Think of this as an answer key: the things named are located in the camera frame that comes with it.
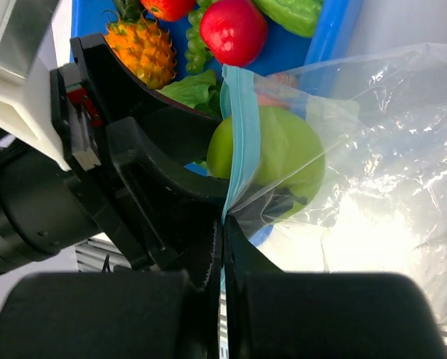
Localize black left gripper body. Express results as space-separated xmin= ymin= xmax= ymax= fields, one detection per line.
xmin=50 ymin=63 xmax=158 ymax=269

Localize green apple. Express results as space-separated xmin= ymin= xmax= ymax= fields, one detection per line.
xmin=206 ymin=105 xmax=326 ymax=221

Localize green lettuce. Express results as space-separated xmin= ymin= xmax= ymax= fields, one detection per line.
xmin=158 ymin=70 xmax=222 ymax=118

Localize red apple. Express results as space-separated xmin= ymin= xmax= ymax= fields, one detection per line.
xmin=200 ymin=0 xmax=269 ymax=67

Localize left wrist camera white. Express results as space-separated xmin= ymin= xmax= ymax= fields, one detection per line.
xmin=0 ymin=0 xmax=70 ymax=171

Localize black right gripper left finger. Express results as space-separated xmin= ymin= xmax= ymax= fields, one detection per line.
xmin=0 ymin=222 xmax=222 ymax=358

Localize blue plastic bin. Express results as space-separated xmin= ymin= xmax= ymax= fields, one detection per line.
xmin=69 ymin=0 xmax=363 ymax=248

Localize red tomato back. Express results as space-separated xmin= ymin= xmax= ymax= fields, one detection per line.
xmin=140 ymin=0 xmax=196 ymax=22

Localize orange pineapple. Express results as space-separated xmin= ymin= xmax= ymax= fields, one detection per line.
xmin=104 ymin=13 xmax=177 ymax=90

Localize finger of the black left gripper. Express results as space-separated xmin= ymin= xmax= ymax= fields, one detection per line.
xmin=105 ymin=116 xmax=232 ymax=263
xmin=70 ymin=34 xmax=220 ymax=165

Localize green grapes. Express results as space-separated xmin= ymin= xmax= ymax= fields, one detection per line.
xmin=185 ymin=0 xmax=213 ymax=74

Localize clear zip top bag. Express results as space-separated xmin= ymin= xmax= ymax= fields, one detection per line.
xmin=218 ymin=41 xmax=447 ymax=330

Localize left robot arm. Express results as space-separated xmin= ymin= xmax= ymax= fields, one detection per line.
xmin=0 ymin=34 xmax=228 ymax=274

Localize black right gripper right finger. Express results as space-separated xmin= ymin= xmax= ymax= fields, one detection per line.
xmin=223 ymin=216 xmax=447 ymax=358

